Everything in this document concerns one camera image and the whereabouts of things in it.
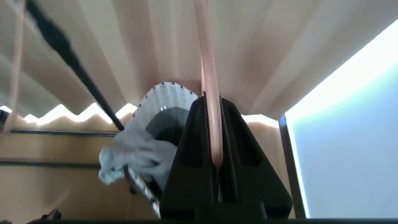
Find beige curtain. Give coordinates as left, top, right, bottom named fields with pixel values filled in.
left=0, top=0, right=398, bottom=125

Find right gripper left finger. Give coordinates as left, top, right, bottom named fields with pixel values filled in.
left=159, top=95, right=218, bottom=220

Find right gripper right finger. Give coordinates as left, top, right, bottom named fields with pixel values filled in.
left=217, top=96, right=294, bottom=220

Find pale grey shorts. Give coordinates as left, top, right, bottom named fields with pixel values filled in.
left=98, top=123, right=180, bottom=187

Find white laundry basket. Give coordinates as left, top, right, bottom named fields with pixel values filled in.
left=124, top=82, right=200, bottom=218

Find black clothes rack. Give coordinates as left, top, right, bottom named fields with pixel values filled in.
left=0, top=0, right=126, bottom=170

